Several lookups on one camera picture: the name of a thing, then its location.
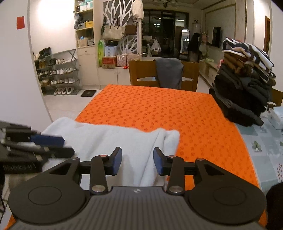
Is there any checked floral tablecloth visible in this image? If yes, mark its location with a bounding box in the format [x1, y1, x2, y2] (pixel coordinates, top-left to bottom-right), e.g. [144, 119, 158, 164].
[237, 109, 282, 193]

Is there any white storage cabinet shelf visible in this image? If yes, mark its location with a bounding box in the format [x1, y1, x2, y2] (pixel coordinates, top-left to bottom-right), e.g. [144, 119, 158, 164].
[75, 1, 133, 89]

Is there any brown wooden door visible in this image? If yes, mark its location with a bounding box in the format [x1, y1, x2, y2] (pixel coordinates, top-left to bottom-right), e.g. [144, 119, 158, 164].
[263, 16, 271, 53]

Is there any beige tote bag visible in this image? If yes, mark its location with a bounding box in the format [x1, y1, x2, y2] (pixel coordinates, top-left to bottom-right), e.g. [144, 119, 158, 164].
[102, 14, 126, 41]

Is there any red paper wall sticker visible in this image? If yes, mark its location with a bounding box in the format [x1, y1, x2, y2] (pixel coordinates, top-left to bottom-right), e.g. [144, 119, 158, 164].
[16, 16, 25, 30]

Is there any black floor scale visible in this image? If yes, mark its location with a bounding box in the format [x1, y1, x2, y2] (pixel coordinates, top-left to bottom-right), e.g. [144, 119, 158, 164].
[80, 90, 97, 97]

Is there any wall-mounted black television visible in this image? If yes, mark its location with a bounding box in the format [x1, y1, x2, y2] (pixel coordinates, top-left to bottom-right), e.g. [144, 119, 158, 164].
[212, 27, 221, 48]

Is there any stack of folded clothes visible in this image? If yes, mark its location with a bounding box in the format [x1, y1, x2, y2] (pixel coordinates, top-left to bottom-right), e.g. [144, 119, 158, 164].
[209, 37, 276, 127]

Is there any low wooden TV cabinet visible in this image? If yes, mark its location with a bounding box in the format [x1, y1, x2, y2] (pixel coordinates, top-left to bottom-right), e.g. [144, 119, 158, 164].
[199, 59, 219, 88]

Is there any metal shoe rack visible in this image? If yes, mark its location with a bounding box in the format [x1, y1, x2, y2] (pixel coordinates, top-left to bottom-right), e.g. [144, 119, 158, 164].
[34, 47, 81, 96]

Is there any wooden chair with grey garment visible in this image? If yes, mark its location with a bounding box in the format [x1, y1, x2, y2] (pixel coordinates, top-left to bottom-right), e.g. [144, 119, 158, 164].
[129, 57, 199, 91]

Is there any white fleece hoodie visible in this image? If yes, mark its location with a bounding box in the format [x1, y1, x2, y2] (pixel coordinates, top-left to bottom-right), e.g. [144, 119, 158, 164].
[43, 117, 180, 188]

